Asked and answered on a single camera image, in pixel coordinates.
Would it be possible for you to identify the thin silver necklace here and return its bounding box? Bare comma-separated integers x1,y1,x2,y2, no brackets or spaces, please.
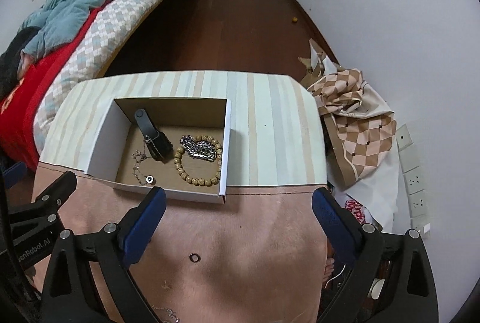
131,136,155,186

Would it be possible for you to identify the black smart band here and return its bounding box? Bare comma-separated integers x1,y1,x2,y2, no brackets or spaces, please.
134,109,173,161

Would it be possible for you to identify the wooden bead bracelet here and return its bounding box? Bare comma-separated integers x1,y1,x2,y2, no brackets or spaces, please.
172,133,224,187

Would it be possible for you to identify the chunky silver chain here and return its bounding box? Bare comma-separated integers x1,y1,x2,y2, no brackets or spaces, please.
179,133,219,163

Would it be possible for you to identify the person's foot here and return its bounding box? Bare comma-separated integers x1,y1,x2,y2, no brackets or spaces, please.
322,257,335,285

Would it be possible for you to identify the small silver earring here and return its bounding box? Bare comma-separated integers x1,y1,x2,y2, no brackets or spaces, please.
152,305,180,323

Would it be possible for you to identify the red blanket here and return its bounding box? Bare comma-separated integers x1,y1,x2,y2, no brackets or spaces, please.
1,1,111,170

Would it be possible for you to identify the white plastic bag red print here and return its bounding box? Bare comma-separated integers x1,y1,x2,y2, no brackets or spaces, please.
327,134,400,232

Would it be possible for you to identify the white power strip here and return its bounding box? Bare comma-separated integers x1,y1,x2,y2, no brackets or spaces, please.
395,124,431,238

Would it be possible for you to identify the white cardboard box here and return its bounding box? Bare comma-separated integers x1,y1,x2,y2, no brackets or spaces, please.
85,97,231,204

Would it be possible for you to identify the black fuzzy garment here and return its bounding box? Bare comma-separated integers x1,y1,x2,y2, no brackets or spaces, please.
0,26,40,99

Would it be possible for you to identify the bed with checkered mattress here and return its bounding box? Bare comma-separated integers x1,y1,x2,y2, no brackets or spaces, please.
32,0,162,154

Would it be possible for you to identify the brown checkered cloth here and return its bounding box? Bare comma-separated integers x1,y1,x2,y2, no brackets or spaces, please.
299,39,396,187

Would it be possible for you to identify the blue blanket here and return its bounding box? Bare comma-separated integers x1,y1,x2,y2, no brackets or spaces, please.
19,0,113,61

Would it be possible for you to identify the white cable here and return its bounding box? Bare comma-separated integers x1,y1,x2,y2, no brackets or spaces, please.
324,262,348,290

